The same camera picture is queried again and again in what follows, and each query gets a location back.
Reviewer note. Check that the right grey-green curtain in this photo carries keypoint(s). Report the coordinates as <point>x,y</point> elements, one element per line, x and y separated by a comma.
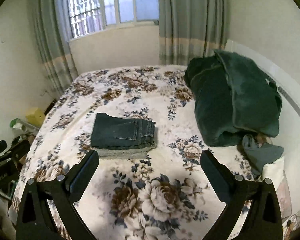
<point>191,28</point>

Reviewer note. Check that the folded grey garment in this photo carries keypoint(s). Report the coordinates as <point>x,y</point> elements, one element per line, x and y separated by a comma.
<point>125,153</point>

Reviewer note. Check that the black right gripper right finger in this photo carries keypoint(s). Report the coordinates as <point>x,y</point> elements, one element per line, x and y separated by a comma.
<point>263,220</point>

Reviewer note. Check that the floral bedspread on bed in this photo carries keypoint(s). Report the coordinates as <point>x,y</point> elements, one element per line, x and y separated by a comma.
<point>165,195</point>

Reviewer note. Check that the yellow box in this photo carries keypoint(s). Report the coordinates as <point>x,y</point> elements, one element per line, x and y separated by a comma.
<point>35,116</point>

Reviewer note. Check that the window with white frame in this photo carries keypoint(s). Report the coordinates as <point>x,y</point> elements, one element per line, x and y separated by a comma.
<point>90,16</point>

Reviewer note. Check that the dark blue denim jeans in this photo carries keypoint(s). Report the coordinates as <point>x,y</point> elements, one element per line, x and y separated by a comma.
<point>103,121</point>

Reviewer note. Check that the white pillow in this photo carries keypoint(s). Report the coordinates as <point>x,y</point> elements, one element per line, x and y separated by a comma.
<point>274,171</point>

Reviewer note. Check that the dark green plush blanket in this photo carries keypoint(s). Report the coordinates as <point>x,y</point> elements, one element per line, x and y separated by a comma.
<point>232,98</point>

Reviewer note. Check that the grey-green curtain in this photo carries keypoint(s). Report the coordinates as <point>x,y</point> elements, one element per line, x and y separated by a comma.
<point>191,28</point>
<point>50,23</point>

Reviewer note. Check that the left grey-green curtain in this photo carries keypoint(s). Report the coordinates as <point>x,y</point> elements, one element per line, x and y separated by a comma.
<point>50,23</point>

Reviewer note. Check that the white headboard with grey stripe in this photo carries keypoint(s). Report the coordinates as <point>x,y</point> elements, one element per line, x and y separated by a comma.
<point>289,121</point>

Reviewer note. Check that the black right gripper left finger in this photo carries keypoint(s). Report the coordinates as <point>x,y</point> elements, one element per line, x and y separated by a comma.
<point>34,217</point>

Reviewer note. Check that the grey-blue cloth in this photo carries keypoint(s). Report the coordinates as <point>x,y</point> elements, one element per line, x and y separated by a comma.
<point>260,152</point>

